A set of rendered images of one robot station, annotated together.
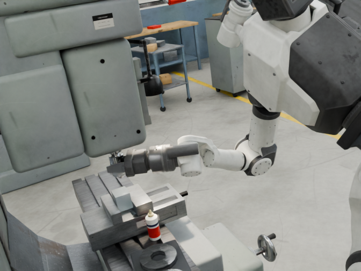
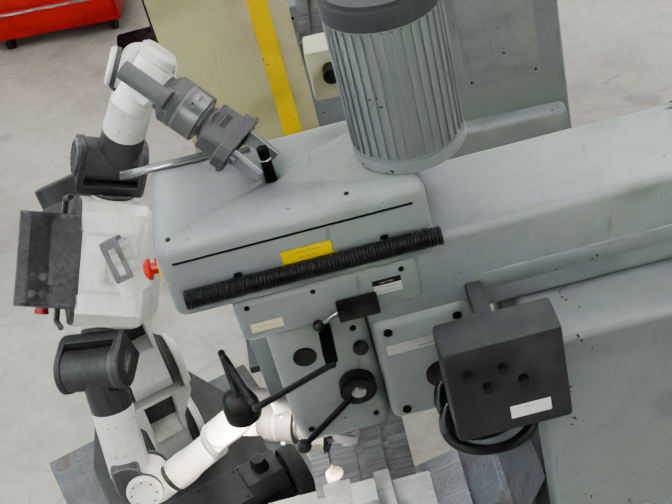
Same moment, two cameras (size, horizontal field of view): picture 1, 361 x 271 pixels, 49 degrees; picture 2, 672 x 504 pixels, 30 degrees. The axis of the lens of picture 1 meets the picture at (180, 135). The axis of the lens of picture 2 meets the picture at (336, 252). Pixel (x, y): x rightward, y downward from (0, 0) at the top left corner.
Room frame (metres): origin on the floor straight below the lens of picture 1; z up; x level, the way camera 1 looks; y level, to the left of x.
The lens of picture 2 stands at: (2.79, 0.98, 3.13)
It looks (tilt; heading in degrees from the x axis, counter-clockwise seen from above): 39 degrees down; 203
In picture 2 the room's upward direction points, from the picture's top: 15 degrees counter-clockwise
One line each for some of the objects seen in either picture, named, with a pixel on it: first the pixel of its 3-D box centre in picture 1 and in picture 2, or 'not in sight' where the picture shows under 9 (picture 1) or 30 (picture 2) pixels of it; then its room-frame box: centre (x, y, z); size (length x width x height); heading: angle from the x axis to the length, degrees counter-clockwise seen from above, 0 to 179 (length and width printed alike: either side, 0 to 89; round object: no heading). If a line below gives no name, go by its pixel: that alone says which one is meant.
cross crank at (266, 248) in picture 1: (259, 251); not in sight; (1.34, -0.25, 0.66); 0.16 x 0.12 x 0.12; 111
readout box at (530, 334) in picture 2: not in sight; (504, 372); (1.36, 0.61, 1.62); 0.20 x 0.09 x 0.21; 111
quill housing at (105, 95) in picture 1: (100, 93); (324, 346); (1.15, 0.22, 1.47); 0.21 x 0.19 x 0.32; 21
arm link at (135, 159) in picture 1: (145, 161); (306, 424); (1.15, 0.12, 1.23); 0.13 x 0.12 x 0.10; 176
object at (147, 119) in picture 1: (138, 92); (271, 369); (1.19, 0.11, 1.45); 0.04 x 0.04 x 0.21; 21
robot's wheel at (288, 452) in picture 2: not in sight; (298, 478); (0.71, -0.18, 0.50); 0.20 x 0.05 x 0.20; 40
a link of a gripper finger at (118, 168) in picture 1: (116, 168); not in sight; (1.12, 0.21, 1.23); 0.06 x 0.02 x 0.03; 87
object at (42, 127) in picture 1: (34, 109); (419, 322); (1.09, 0.39, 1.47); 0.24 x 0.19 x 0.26; 21
